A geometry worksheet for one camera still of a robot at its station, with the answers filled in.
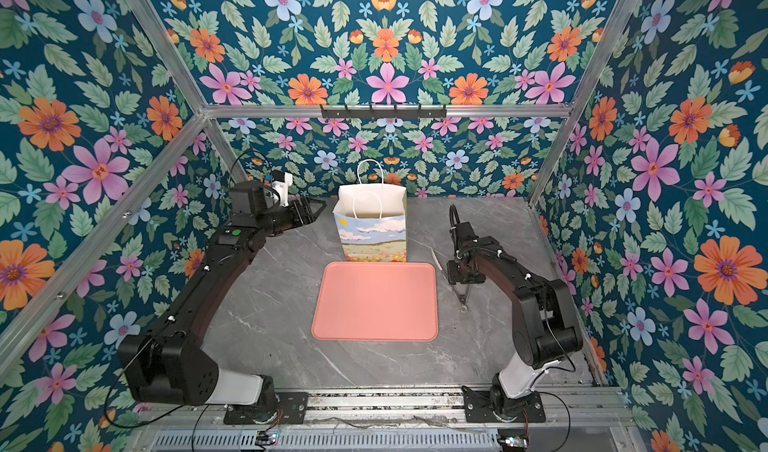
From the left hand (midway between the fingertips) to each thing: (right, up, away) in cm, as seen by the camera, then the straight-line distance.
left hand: (320, 196), depth 75 cm
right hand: (+39, -23, +17) cm, 49 cm away
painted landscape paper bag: (+13, -6, +5) cm, 15 cm away
